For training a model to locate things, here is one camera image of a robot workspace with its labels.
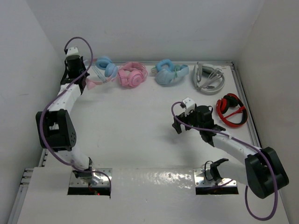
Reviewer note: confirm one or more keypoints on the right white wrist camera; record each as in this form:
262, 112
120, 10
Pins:
188, 105

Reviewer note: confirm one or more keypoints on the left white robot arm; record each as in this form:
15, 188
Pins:
55, 128

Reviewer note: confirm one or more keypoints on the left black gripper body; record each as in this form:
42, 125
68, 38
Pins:
84, 68

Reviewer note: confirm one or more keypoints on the blue pink cat-ear headphones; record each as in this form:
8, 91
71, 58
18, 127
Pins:
104, 69

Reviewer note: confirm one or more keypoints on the light blue headphones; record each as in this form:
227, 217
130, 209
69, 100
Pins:
165, 71

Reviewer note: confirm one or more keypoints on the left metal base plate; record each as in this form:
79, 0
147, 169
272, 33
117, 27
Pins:
97, 178

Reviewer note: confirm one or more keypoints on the red black headphones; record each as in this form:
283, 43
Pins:
231, 105

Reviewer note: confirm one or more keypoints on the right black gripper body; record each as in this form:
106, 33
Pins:
190, 118

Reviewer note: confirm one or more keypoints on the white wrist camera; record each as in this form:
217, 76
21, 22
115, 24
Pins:
71, 51
188, 105

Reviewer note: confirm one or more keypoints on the metal base plate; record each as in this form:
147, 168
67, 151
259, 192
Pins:
201, 181
97, 178

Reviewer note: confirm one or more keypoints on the grey white headphones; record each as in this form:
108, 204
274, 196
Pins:
208, 79

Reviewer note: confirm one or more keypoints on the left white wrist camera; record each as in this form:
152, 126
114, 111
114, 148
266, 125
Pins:
71, 51

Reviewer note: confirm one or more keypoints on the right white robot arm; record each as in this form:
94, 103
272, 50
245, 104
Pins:
264, 172

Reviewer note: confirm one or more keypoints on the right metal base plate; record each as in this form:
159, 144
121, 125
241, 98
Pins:
201, 181

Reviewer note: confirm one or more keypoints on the pink gaming headphones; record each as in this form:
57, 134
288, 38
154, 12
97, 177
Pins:
132, 74

